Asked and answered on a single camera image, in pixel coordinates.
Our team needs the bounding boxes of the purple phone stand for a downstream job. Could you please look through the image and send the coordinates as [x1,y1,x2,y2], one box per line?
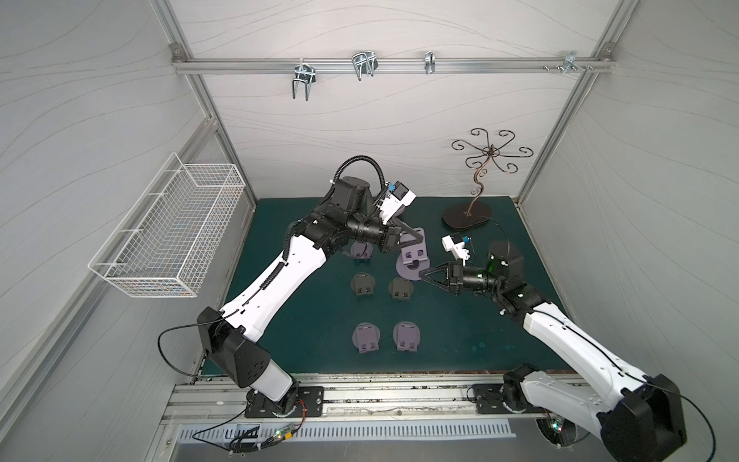
[351,323,381,354]
[349,242,373,261]
[393,321,421,352]
[396,227,430,281]

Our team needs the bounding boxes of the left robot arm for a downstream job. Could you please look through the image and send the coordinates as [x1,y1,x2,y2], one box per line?
[196,176,421,417]

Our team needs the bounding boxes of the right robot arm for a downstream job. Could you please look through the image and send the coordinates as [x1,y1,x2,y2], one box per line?
[420,235,687,461]

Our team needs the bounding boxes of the brown metal jewelry stand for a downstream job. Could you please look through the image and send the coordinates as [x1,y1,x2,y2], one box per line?
[442,127,534,231]

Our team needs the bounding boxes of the green table mat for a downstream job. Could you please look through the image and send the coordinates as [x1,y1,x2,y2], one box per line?
[226,198,570,375]

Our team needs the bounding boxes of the white vent strip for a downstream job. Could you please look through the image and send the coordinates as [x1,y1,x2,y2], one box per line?
[177,418,516,446]

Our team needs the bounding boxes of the metal double hook middle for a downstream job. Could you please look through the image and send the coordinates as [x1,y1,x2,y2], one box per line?
[351,50,378,81]

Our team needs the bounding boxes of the metal double hook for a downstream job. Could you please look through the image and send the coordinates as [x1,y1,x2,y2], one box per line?
[351,50,378,81]
[292,64,317,101]

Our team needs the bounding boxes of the metal double hook left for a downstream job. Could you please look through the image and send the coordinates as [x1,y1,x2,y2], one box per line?
[292,64,317,101]

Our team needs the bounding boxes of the small metal hook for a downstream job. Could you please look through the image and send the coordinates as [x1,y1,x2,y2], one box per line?
[425,51,436,75]

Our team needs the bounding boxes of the metal hook right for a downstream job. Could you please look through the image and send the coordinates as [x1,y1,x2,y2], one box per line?
[543,51,595,75]

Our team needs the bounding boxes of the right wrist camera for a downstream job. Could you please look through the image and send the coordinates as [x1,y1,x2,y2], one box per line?
[442,233,471,264]

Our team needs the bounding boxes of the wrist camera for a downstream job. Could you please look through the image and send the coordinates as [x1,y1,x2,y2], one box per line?
[442,233,471,264]
[378,181,416,225]

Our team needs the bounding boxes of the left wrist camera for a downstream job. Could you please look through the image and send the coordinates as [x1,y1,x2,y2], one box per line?
[378,181,416,225]

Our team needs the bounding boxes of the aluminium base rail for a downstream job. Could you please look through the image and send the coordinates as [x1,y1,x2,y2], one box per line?
[160,373,503,425]

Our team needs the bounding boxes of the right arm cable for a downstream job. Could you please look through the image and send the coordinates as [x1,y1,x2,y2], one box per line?
[645,374,718,462]

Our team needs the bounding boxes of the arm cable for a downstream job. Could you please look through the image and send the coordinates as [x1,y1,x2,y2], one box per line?
[645,374,718,462]
[157,320,215,382]

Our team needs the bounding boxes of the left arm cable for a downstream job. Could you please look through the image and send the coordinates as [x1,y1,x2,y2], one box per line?
[157,320,215,382]

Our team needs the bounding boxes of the white wire basket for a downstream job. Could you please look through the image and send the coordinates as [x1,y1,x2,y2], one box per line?
[88,153,246,298]

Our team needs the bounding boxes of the aluminium top rail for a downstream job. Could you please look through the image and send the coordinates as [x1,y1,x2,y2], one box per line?
[172,54,617,76]

